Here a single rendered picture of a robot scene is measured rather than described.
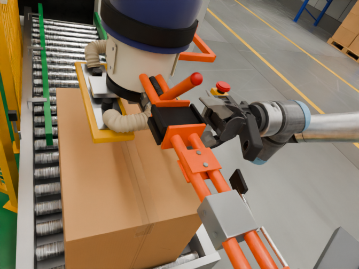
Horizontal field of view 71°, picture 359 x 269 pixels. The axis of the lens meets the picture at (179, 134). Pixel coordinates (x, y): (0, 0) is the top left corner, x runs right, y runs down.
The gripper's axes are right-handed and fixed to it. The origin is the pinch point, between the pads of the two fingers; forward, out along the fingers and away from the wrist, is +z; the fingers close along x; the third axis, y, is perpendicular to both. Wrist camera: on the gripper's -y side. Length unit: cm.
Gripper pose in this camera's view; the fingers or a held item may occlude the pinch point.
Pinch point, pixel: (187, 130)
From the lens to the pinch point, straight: 51.0
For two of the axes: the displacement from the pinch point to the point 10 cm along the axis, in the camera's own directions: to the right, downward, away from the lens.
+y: -3.8, -7.0, 6.0
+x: 2.9, -7.1, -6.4
